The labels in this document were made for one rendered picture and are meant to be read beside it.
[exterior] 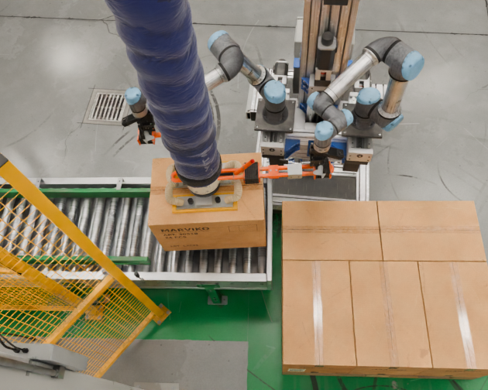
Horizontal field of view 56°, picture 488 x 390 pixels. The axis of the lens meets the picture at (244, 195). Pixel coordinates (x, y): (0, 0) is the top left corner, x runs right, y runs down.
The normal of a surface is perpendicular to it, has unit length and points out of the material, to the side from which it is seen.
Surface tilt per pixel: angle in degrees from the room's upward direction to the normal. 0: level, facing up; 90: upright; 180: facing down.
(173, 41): 73
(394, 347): 0
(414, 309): 0
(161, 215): 0
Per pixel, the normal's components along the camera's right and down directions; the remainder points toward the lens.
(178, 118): 0.10, 0.73
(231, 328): -0.07, -0.45
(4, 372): 1.00, 0.00
